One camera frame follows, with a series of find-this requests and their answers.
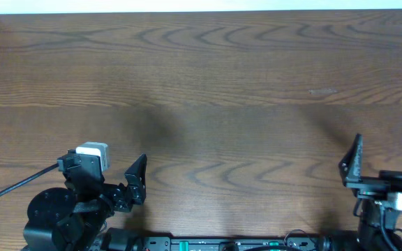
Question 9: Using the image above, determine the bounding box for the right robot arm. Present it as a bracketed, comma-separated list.
[320, 134, 402, 250]

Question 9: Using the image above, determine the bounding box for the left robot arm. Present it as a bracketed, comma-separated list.
[23, 150, 147, 250]

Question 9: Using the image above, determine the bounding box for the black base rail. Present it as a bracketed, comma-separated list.
[89, 228, 333, 251]

